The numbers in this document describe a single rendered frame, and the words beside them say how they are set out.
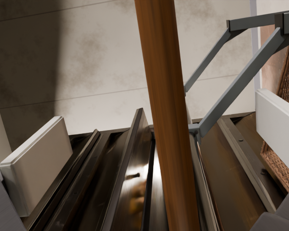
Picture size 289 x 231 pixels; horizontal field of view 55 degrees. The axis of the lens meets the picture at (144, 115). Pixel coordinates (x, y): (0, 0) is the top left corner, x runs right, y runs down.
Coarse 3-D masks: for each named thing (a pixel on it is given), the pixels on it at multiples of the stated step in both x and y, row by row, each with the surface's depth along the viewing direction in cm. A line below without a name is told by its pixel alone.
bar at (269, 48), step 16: (256, 16) 100; (272, 16) 99; (288, 16) 55; (224, 32) 104; (240, 32) 103; (288, 32) 56; (272, 48) 58; (208, 64) 107; (256, 64) 59; (192, 80) 109; (240, 80) 60; (224, 96) 62; (208, 112) 64; (192, 128) 64; (208, 128) 64; (192, 144) 57; (192, 160) 51; (208, 176) 47; (208, 192) 40; (208, 208) 37; (208, 224) 34
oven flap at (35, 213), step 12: (96, 132) 182; (84, 144) 161; (72, 156) 159; (84, 156) 151; (72, 168) 135; (60, 180) 123; (48, 192) 123; (60, 192) 117; (48, 204) 107; (36, 216) 99; (48, 216) 104; (36, 228) 96
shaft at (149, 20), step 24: (144, 0) 20; (168, 0) 20; (144, 24) 21; (168, 24) 21; (144, 48) 21; (168, 48) 21; (168, 72) 21; (168, 96) 22; (168, 120) 23; (168, 144) 23; (168, 168) 24; (192, 168) 25; (168, 192) 25; (192, 192) 25; (168, 216) 26; (192, 216) 26
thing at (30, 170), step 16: (48, 128) 17; (64, 128) 19; (32, 144) 15; (48, 144) 16; (64, 144) 19; (16, 160) 13; (32, 160) 14; (48, 160) 16; (64, 160) 18; (16, 176) 13; (32, 176) 14; (48, 176) 16; (16, 192) 13; (32, 192) 14; (16, 208) 13; (32, 208) 14
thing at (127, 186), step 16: (144, 128) 163; (128, 144) 123; (144, 144) 149; (128, 160) 107; (144, 160) 137; (128, 176) 101; (144, 176) 127; (128, 192) 95; (144, 192) 118; (112, 208) 79; (128, 208) 90; (112, 224) 73; (128, 224) 86
